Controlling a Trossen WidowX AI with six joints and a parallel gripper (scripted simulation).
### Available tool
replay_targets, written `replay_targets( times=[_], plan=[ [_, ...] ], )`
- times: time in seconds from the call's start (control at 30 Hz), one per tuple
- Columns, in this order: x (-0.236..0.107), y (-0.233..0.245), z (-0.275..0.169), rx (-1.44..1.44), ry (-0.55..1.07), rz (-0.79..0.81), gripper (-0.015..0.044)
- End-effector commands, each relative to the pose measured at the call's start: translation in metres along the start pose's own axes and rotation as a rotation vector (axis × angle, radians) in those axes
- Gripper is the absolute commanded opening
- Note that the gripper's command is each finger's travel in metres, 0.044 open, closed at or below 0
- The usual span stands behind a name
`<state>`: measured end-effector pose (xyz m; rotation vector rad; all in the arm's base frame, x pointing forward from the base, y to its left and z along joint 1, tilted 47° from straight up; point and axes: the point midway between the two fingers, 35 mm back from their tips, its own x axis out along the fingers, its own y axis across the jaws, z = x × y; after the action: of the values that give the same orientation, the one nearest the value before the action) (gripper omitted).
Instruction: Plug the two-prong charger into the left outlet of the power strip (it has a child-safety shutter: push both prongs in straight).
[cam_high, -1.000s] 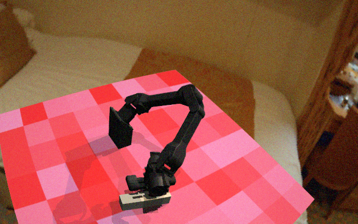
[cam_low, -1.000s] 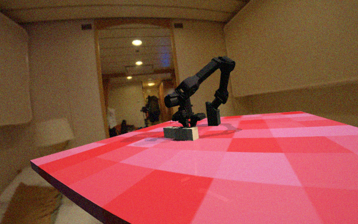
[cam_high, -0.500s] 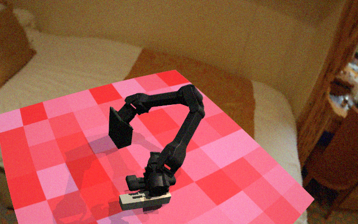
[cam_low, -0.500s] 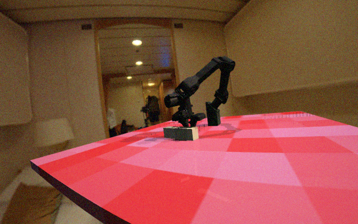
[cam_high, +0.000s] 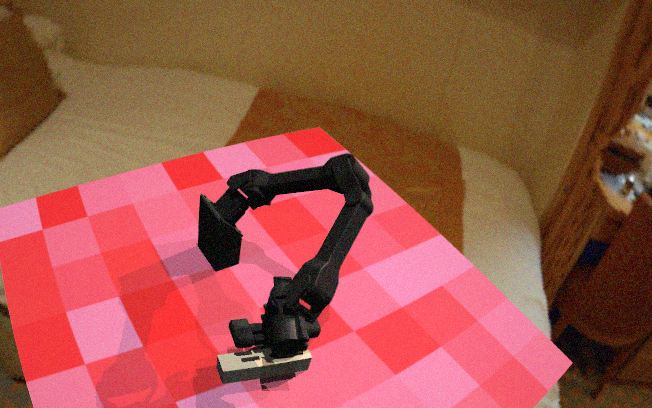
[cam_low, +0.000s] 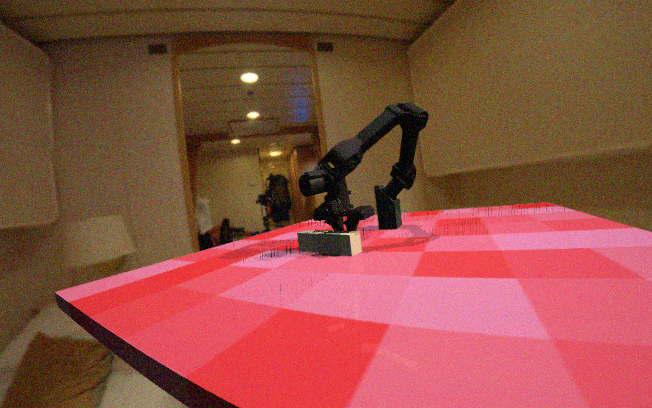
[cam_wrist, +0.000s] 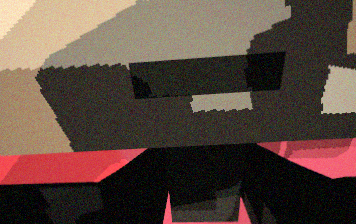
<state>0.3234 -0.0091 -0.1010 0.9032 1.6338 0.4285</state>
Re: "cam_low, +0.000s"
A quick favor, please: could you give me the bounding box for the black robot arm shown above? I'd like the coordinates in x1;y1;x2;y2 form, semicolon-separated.
299;101;429;221

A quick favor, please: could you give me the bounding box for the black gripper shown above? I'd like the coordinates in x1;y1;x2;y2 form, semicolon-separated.
324;188;375;231

